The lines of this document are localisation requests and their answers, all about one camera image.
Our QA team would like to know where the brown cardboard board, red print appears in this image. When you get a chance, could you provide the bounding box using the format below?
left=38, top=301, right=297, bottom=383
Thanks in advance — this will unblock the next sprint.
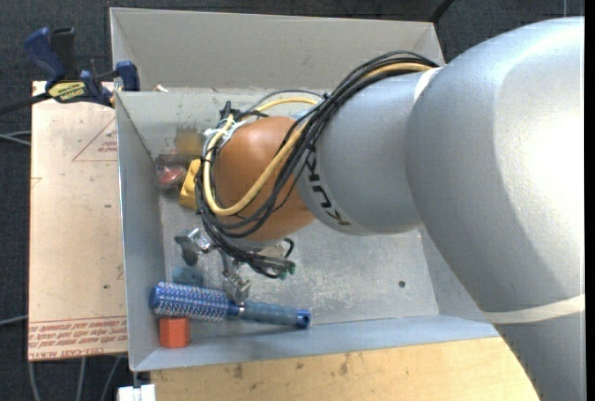
left=27, top=80, right=129, bottom=363

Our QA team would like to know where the grey metal bin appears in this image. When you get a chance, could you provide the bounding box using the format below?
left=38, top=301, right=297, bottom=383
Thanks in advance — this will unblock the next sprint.
left=109, top=7, right=501, bottom=373

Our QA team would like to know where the yellow block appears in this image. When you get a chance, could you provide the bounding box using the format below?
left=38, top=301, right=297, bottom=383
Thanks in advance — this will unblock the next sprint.
left=178, top=158, right=205, bottom=211

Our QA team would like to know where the blue hairbrush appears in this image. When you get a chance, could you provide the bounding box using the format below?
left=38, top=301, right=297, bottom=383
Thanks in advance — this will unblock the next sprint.
left=148, top=280, right=313, bottom=330

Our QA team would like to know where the orange hexagonal block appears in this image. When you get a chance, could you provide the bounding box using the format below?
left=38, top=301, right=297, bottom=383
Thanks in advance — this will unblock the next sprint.
left=158, top=316, right=192, bottom=350

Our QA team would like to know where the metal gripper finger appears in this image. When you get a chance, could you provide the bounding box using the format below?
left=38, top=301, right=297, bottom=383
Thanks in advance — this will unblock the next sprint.
left=174, top=227, right=214, bottom=267
left=221, top=257, right=253, bottom=304

